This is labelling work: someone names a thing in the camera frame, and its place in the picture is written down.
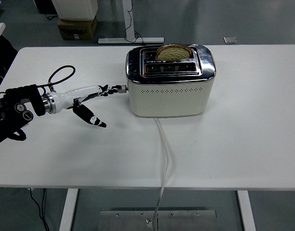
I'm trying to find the brown bread slice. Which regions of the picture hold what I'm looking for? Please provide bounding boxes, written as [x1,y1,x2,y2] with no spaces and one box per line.
[154,43,194,61]

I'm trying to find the white table leg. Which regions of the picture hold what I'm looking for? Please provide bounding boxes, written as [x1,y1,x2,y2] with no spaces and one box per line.
[236,190,257,231]
[59,189,79,231]

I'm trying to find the black floor cable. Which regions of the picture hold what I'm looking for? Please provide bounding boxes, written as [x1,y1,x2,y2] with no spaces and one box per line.
[27,188,51,231]
[41,188,47,231]

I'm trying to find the white desk leg with foot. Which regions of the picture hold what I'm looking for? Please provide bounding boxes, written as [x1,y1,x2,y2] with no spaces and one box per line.
[98,0,165,45]

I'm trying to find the white power cord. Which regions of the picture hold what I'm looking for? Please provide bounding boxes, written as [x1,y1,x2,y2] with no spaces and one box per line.
[145,117,172,229]

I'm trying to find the black cable on desk leg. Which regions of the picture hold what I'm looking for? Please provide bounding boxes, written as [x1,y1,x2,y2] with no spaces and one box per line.
[124,0,145,45]

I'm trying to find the brown cardboard box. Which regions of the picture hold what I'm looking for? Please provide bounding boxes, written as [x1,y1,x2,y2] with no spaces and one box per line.
[57,16,98,40]

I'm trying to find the black chair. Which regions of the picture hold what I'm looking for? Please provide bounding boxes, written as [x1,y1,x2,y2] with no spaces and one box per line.
[0,35,19,95]

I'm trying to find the black case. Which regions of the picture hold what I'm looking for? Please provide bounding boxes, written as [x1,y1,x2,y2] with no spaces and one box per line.
[34,0,58,14]

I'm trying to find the cream and chrome toaster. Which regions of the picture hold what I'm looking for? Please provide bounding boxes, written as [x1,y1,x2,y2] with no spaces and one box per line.
[121,44,217,118]

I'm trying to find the white box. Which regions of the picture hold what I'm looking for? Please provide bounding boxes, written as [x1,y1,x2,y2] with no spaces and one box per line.
[51,0,99,21]

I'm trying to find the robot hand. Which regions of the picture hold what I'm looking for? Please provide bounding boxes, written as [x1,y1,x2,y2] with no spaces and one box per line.
[51,84,127,128]

